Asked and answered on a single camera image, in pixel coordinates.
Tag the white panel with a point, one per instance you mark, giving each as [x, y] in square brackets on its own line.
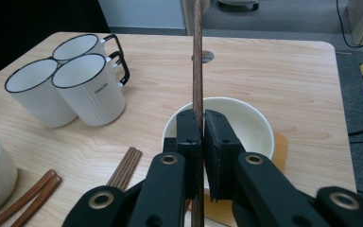
[138, 12]

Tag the wooden coaster with cutouts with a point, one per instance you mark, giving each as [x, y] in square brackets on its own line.
[280, 151]

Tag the cream ceramic bowl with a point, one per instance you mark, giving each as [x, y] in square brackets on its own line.
[3, 183]
[245, 126]

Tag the bundle of dark chopsticks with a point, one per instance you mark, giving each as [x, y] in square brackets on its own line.
[124, 168]

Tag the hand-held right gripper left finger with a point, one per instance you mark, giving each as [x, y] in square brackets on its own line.
[187, 157]

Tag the black curtain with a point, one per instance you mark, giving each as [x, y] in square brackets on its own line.
[28, 25]

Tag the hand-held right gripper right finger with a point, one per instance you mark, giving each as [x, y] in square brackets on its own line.
[222, 164]

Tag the grey round table grommet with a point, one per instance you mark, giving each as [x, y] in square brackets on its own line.
[208, 56]

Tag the slim brown wooden chopstick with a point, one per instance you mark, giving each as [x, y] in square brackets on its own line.
[199, 63]
[195, 63]

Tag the white mug black rim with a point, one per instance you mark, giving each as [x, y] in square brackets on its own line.
[75, 47]
[91, 101]
[41, 101]

